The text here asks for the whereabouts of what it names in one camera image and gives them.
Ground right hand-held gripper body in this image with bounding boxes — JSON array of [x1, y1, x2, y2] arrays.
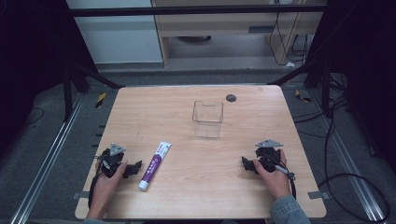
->
[[254, 138, 285, 174]]

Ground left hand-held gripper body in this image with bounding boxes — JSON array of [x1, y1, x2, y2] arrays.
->
[[98, 142, 128, 179]]

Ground white and purple toothpaste tube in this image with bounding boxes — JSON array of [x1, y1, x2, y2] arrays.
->
[[137, 140, 173, 192]]

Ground clear plastic square container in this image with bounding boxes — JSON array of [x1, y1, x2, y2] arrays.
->
[[191, 99, 225, 139]]

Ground person's right hand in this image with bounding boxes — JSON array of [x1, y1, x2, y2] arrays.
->
[[252, 148, 292, 201]]

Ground person's left hand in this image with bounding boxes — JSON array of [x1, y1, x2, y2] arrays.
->
[[89, 161, 129, 216]]

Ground yellow and black tape strip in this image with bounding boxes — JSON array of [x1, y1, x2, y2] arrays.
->
[[94, 91, 107, 109], [294, 89, 312, 104]]

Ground white cabinet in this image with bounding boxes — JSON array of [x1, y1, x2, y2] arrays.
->
[[64, 0, 164, 65]]

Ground light wooden desk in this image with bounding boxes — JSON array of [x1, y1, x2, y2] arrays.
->
[[150, 0, 325, 68]]

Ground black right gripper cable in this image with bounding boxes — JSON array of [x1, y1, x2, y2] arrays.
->
[[268, 153, 298, 201]]

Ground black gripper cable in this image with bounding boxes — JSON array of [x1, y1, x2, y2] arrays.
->
[[87, 154, 106, 209], [268, 153, 298, 201]]

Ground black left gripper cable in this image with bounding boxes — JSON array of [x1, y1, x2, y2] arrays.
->
[[87, 154, 106, 209]]

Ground grey metal table bracket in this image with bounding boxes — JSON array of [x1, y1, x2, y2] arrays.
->
[[72, 191, 91, 201], [307, 190, 331, 201]]

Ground black floor cable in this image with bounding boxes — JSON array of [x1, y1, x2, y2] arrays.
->
[[292, 73, 391, 224]]

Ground aluminium floor rail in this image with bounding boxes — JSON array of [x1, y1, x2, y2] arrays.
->
[[8, 91, 87, 224], [309, 90, 389, 223]]

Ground black frame stand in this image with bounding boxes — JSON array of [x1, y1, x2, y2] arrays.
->
[[267, 55, 332, 119], [61, 61, 125, 123]]

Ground black hanging desk cables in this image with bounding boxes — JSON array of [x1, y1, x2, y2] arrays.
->
[[268, 0, 312, 68]]

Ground black horizontal frame bar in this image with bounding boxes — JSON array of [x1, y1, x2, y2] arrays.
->
[[68, 4, 327, 18]]

